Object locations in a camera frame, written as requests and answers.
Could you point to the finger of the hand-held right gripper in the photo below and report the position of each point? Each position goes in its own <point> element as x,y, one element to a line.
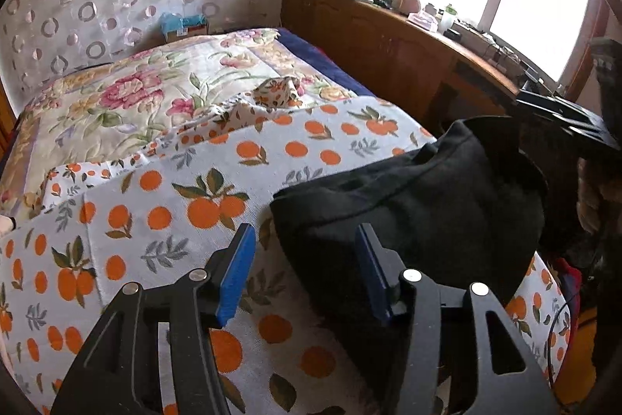
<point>549,106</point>

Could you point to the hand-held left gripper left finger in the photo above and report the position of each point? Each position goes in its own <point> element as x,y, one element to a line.
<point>235,274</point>

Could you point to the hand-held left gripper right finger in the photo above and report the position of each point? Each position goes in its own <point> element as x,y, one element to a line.
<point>371,269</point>

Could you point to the black printed t-shirt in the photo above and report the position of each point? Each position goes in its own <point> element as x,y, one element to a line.
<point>437,201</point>

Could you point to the beige fuzzy cloth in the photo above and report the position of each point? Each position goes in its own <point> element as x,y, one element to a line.
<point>593,196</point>

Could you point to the orange-print bed sheet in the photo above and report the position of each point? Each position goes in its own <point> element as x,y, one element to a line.
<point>170,182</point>

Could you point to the small black box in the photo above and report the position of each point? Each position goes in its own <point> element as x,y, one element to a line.
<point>453,34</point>

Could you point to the green-capped bottle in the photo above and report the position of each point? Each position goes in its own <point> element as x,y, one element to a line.
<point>447,19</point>

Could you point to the pink tissue pack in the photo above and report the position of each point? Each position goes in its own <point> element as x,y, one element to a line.
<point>422,20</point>

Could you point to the long wooden cabinet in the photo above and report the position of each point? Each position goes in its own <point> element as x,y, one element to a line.
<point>388,50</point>

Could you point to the red patterned cloth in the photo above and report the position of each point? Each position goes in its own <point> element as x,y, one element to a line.
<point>571,284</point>

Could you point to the floral quilt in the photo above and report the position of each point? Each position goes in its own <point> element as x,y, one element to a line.
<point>121,104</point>

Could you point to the navy blanket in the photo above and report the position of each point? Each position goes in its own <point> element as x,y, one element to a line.
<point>330,65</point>

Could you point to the small cardboard box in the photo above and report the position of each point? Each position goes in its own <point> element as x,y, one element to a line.
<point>187,33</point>

